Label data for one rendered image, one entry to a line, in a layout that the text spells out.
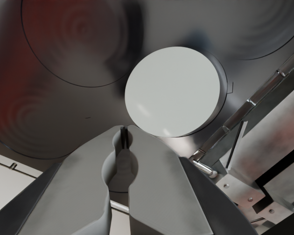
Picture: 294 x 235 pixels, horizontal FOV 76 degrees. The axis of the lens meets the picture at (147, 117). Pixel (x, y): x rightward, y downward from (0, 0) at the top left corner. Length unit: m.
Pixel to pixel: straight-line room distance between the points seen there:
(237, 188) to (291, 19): 0.20
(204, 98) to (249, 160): 0.14
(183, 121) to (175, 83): 0.05
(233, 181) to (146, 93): 0.17
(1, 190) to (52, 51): 0.32
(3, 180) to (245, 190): 0.40
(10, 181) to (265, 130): 0.42
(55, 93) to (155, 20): 0.12
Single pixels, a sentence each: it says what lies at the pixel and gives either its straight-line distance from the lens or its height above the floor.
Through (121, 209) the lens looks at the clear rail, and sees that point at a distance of 0.30.
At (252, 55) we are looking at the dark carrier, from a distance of 0.22.
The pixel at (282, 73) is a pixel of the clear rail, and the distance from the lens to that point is 0.24.
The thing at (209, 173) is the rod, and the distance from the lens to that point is 0.28.
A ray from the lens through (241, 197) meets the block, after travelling 0.32.
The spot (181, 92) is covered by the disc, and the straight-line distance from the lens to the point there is 0.20.
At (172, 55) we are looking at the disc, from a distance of 0.19.
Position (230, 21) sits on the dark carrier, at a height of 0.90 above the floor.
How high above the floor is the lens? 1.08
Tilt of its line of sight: 62 degrees down
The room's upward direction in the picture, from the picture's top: 172 degrees clockwise
